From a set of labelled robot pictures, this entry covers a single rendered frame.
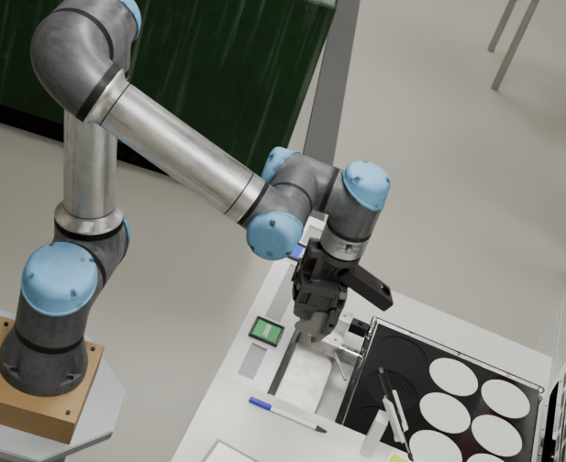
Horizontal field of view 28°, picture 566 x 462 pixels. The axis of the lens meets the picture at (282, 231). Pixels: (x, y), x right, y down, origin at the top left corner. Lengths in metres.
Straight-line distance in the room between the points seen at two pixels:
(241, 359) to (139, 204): 1.94
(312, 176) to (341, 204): 0.06
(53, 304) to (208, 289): 1.82
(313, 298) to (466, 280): 2.28
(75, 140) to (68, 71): 0.23
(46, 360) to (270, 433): 0.39
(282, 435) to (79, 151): 0.57
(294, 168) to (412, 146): 3.01
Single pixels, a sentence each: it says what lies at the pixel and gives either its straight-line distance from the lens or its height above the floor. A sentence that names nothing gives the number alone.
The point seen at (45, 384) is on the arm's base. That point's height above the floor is 0.90.
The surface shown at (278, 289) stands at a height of 0.96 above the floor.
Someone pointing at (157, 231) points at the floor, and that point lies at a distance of 3.81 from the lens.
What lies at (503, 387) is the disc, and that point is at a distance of 2.31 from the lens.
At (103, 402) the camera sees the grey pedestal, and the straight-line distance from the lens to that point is 2.08.
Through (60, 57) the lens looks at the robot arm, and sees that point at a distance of 1.65.
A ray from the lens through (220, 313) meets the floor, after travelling 3.58.
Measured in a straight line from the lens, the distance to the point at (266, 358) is 2.04.
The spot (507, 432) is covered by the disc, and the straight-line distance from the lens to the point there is 2.23.
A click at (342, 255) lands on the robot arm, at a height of 1.26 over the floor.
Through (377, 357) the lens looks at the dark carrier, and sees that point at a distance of 2.23.
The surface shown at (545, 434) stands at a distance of 2.31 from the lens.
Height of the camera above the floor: 2.32
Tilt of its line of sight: 35 degrees down
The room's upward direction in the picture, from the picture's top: 20 degrees clockwise
